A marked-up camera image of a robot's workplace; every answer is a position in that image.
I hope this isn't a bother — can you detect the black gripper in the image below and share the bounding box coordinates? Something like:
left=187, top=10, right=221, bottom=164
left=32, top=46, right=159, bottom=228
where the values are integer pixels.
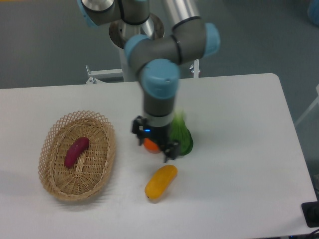
left=132, top=116, right=180, bottom=163

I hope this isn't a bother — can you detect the orange fruit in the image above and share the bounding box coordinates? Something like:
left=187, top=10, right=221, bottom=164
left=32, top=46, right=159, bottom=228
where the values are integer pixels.
left=143, top=138, right=160, bottom=153

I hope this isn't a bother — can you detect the white frame at right edge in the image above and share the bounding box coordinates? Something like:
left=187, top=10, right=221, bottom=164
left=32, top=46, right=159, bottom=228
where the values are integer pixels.
left=294, top=85, right=319, bottom=127

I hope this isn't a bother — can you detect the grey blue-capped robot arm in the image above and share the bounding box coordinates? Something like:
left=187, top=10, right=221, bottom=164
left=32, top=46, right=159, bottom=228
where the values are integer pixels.
left=78, top=0, right=220, bottom=160

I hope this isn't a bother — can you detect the green bok choy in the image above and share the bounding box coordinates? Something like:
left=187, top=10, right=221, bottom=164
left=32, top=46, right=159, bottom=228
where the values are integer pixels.
left=170, top=111, right=193, bottom=156

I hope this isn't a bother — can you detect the white metal base frame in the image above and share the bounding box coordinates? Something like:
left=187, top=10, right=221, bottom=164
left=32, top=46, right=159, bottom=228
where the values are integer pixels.
left=85, top=59, right=201, bottom=84

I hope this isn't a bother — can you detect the purple sweet potato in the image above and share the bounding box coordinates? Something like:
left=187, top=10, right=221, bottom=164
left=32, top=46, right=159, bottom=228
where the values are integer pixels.
left=64, top=137, right=90, bottom=168

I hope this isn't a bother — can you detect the blue object top right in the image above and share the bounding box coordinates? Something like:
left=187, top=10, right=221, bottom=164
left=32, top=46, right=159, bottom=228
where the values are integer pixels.
left=307, top=0, right=319, bottom=26

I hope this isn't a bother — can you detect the yellow mango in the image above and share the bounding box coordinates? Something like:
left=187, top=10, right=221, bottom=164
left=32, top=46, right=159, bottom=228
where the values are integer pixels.
left=145, top=165, right=178, bottom=201

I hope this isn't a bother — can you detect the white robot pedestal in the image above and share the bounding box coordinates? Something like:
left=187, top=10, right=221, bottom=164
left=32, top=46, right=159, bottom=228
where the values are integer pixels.
left=109, top=13, right=164, bottom=82

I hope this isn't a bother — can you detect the woven wicker basket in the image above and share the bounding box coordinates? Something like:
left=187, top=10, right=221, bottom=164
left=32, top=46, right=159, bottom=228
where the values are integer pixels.
left=38, top=111, right=116, bottom=201

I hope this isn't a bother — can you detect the black device at table edge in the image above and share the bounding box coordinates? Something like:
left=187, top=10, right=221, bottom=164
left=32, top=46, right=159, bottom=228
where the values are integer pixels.
left=301, top=201, right=319, bottom=228

